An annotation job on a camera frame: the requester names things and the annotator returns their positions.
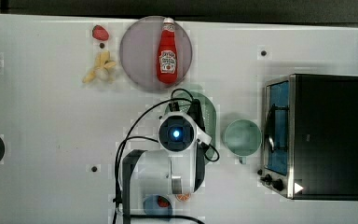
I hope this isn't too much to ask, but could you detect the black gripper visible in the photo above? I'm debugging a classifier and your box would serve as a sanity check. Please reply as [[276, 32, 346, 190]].
[[187, 99, 205, 133]]

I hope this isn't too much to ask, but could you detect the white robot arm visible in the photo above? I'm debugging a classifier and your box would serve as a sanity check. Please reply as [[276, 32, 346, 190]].
[[115, 98, 216, 224]]

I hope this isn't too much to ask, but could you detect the green mug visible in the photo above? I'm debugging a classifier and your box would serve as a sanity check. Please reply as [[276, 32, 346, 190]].
[[223, 119, 262, 164]]

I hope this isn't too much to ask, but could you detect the red ketchup bottle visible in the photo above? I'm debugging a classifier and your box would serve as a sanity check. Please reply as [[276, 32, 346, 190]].
[[156, 18, 178, 84]]

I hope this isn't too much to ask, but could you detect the grey round plate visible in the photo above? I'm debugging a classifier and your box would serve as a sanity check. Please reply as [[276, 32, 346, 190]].
[[119, 16, 193, 91]]

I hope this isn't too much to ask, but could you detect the orange slice toy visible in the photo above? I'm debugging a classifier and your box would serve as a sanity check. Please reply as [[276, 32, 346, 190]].
[[175, 193, 191, 202]]

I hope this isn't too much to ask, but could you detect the small strawberry in bowl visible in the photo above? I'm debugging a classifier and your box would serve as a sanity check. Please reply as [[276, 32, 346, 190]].
[[158, 196, 171, 208]]

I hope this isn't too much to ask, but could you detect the peeled banana toy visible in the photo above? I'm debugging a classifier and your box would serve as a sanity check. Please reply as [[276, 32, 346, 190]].
[[82, 50, 117, 84]]

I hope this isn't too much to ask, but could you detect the blue bowl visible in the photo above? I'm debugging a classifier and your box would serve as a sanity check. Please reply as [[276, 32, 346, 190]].
[[143, 194, 172, 216]]

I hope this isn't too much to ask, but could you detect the black toaster oven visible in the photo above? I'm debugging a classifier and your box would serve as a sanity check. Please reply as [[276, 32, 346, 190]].
[[257, 74, 358, 201]]

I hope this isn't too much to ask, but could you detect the red strawberry toy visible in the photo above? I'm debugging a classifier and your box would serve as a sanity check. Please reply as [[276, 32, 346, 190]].
[[92, 25, 110, 41]]

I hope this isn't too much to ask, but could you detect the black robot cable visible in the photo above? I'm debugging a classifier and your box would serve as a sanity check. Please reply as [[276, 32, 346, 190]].
[[111, 88, 221, 224]]

